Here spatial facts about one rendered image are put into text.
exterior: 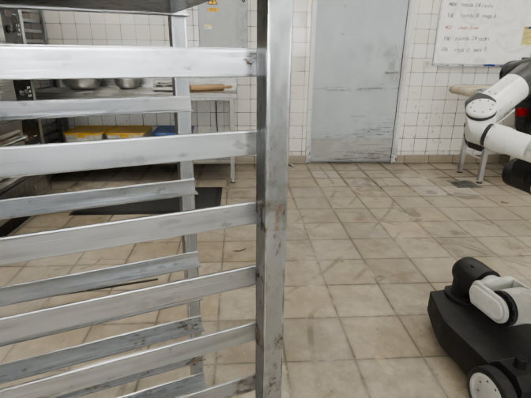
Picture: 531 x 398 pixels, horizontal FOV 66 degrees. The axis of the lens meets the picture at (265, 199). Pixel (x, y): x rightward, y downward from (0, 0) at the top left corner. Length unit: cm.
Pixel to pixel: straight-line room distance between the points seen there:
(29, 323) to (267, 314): 28
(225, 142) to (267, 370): 32
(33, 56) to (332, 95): 453
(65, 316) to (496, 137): 110
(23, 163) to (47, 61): 10
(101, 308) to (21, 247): 11
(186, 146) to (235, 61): 11
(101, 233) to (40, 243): 6
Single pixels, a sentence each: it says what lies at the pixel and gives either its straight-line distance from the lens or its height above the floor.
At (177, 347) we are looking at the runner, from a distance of 58.
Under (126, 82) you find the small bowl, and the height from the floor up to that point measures 95.
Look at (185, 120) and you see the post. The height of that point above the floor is 111.
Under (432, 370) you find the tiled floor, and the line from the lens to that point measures 198.
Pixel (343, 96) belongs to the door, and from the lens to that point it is 491.
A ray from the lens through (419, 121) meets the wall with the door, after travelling 521.
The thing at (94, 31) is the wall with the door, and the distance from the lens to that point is 494.
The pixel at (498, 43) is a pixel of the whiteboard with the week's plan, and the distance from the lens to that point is 552.
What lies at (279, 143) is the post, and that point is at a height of 114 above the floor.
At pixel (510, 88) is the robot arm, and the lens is 142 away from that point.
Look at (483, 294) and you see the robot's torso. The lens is 197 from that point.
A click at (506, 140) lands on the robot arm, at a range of 126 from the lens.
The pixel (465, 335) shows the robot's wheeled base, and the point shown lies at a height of 17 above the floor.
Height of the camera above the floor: 124
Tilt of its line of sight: 20 degrees down
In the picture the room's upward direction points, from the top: 1 degrees clockwise
